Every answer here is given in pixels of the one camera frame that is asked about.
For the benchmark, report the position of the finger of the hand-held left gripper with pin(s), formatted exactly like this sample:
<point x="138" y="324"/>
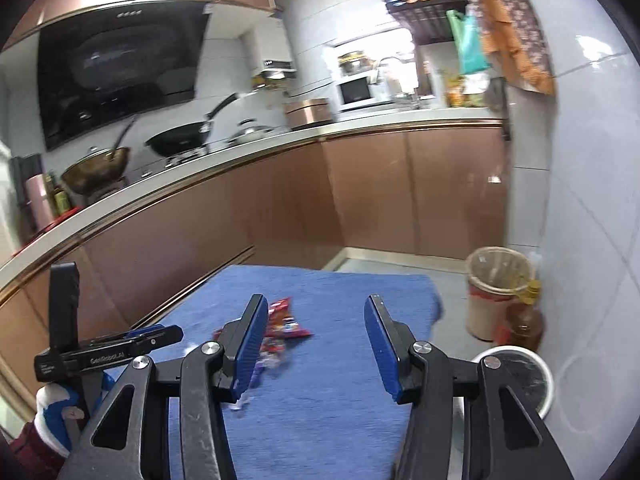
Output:
<point x="155" y="338"/>

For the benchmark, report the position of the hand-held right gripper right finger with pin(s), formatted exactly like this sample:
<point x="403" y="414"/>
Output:
<point x="382" y="355"/>

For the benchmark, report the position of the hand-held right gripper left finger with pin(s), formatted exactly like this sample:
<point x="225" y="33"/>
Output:
<point x="250" y="347"/>

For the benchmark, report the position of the clear plastic wrapper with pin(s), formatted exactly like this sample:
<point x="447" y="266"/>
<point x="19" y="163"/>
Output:
<point x="265" y="362"/>

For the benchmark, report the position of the red snack wrapper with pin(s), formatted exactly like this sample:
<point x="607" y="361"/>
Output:
<point x="272" y="345"/>
<point x="289" y="322"/>

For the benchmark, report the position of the white round bin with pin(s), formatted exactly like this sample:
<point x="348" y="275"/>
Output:
<point x="546" y="385"/>

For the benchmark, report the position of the person's left forearm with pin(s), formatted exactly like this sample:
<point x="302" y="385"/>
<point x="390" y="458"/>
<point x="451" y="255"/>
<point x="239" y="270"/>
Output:
<point x="30" y="452"/>

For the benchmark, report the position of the person's left hand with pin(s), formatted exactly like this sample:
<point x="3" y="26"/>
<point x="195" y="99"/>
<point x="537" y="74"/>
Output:
<point x="52" y="410"/>

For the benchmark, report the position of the blue towel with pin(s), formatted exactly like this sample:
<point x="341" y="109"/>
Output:
<point x="320" y="385"/>

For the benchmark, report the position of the dark glass bottle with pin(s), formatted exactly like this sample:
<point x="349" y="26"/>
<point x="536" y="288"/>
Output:
<point x="60" y="199"/>

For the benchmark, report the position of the pink thermos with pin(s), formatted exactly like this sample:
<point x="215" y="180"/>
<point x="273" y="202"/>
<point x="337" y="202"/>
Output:
<point x="40" y="200"/>

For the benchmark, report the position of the beige wastebasket with bag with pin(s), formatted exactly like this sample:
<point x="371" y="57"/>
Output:
<point x="492" y="305"/>

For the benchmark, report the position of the brass pot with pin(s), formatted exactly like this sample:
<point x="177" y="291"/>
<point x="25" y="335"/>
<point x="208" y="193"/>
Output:
<point x="95" y="174"/>

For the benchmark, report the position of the amber oil bottle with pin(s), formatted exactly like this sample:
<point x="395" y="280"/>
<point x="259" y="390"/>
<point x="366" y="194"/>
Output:
<point x="522" y="327"/>

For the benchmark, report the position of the copper kitchen base cabinets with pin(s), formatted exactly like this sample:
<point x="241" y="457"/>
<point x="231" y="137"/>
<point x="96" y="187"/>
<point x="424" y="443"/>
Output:
<point x="450" y="190"/>

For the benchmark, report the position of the gas stove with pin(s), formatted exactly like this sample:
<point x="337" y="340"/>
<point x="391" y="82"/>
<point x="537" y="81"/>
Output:
<point x="185" y="157"/>

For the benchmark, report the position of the metal ladle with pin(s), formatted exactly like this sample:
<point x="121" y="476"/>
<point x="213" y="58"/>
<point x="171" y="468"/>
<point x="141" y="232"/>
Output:
<point x="125" y="135"/>

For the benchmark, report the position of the black wok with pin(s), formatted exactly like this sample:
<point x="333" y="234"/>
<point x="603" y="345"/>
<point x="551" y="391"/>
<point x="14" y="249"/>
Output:
<point x="177" y="140"/>

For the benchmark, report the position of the metal pot lid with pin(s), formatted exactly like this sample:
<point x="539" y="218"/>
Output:
<point x="250" y="131"/>

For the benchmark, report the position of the black range hood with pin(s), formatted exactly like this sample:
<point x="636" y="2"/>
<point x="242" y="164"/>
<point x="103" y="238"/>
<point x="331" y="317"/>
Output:
<point x="120" y="75"/>

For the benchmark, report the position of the copper rice cooker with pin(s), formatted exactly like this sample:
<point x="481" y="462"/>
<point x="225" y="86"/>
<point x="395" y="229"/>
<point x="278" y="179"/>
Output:
<point x="310" y="112"/>

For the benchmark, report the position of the white microwave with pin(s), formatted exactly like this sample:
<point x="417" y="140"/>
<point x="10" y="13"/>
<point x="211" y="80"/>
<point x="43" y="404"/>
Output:
<point x="357" y="91"/>

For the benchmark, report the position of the metal faucet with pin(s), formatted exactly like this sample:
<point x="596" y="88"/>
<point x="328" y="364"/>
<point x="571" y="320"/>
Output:
<point x="385" y="61"/>

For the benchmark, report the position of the glass bowl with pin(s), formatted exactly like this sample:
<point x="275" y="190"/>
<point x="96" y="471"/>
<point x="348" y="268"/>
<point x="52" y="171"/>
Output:
<point x="352" y="62"/>

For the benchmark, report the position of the white water heater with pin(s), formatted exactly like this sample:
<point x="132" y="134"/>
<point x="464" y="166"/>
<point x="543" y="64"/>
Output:
<point x="272" y="52"/>

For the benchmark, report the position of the teal plastic bag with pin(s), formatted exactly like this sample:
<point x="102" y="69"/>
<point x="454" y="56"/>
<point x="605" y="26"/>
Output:
<point x="474" y="50"/>

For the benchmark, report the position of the black dish rack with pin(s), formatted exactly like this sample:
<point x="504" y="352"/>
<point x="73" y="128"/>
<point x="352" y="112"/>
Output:
<point x="415" y="5"/>

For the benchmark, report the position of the orange floral apron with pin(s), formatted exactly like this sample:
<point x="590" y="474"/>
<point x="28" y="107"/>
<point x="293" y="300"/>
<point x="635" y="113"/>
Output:
<point x="515" y="25"/>

